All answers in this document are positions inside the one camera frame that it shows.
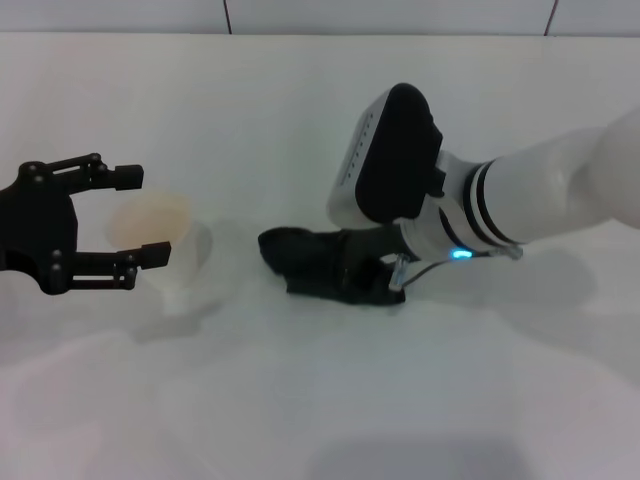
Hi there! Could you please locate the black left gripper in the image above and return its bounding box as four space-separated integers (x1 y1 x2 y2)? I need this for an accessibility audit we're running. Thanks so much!
0 151 173 297

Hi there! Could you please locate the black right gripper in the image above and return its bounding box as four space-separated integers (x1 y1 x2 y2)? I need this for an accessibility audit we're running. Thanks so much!
343 222 409 261

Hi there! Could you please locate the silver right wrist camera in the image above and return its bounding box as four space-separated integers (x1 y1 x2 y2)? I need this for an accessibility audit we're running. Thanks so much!
327 82 446 225

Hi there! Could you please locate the white translucent cup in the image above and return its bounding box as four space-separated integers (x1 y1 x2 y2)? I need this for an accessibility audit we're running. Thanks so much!
106 192 215 317

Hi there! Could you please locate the dark blue rag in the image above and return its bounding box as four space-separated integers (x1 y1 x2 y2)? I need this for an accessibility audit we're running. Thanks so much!
257 225 407 307

